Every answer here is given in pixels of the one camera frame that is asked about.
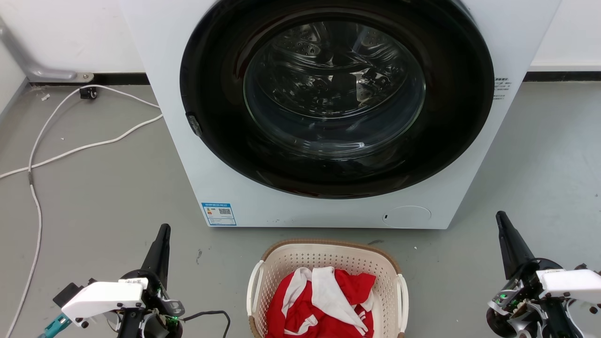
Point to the round white filter cover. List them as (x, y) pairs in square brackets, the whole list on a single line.
[(406, 217)]

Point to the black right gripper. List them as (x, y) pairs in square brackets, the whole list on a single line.
[(521, 300)]

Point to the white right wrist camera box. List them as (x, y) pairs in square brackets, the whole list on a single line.
[(570, 281)]

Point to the cream perforated laundry basket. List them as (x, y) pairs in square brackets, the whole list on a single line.
[(328, 256)]

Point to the red and white garment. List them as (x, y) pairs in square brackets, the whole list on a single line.
[(300, 310)]

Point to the black round washer door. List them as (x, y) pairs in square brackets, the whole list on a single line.
[(216, 94)]

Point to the steel washer drum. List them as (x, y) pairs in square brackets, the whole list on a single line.
[(328, 80)]

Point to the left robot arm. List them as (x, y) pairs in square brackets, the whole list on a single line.
[(130, 325)]

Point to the small printed text sticker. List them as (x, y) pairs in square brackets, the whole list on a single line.
[(501, 89)]

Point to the grey drain pipe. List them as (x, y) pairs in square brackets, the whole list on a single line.
[(28, 65)]

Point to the blue energy label sticker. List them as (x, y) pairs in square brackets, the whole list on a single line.
[(218, 213)]

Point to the small black floor clamp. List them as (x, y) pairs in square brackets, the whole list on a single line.
[(88, 93)]

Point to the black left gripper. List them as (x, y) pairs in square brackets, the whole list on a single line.
[(162, 314)]

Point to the white front-load washing machine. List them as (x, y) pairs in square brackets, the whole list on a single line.
[(211, 178)]

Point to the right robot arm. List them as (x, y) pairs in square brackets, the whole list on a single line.
[(561, 324)]

